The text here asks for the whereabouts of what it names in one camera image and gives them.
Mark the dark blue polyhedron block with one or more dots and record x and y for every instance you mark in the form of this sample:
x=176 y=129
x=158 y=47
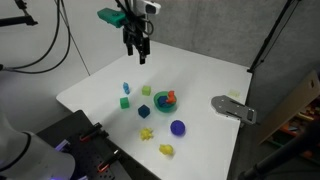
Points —
x=144 y=111

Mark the yellow spiky toy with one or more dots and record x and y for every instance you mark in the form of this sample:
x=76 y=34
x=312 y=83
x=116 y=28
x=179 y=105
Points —
x=146 y=134

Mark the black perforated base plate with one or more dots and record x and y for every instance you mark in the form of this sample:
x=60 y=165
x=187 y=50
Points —
x=80 y=153

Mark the light blue toy figure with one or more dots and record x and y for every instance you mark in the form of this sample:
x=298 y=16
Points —
x=126 y=88

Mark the grey metal mounting plate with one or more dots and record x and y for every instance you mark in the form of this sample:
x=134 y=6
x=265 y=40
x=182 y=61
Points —
x=230 y=106

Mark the orange toy figure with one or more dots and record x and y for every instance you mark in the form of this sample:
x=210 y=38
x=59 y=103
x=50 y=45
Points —
x=170 y=97

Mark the yellow duck toy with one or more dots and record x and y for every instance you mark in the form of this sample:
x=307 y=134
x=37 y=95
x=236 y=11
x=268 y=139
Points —
x=166 y=150

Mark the purple ball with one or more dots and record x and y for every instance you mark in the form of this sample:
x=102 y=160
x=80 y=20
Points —
x=177 y=128

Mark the black tripod pole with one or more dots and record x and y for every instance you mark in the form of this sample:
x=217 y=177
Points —
x=271 y=35

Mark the blue cube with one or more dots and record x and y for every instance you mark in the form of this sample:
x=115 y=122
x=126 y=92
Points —
x=162 y=101

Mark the wooden toy shelf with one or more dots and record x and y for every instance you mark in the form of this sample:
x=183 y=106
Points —
x=296 y=103

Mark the thick black blurred pole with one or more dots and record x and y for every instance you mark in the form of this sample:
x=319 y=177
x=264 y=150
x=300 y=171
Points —
x=283 y=151

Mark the green bowl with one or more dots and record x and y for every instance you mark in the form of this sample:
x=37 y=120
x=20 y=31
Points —
x=171 y=108

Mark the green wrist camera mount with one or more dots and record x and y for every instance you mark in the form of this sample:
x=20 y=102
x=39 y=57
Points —
x=111 y=16

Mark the lime green cube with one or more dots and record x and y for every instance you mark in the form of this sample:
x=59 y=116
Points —
x=146 y=90

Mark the black red clamp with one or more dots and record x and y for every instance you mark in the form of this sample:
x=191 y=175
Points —
x=91 y=131
x=110 y=161

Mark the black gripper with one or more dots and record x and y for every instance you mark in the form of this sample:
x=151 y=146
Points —
x=136 y=31

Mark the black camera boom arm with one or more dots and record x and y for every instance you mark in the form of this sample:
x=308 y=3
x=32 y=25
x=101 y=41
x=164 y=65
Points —
x=16 y=21

